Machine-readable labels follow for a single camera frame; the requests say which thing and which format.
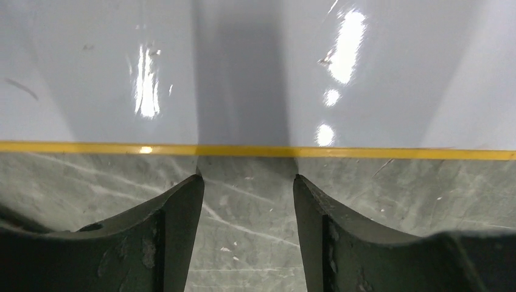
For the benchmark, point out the yellow framed whiteboard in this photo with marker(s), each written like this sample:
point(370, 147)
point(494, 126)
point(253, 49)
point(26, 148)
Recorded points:
point(347, 79)

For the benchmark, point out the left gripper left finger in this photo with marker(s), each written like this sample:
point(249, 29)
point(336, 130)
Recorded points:
point(146, 248)

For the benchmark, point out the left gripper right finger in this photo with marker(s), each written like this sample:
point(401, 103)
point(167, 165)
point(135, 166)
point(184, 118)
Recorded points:
point(343, 250)

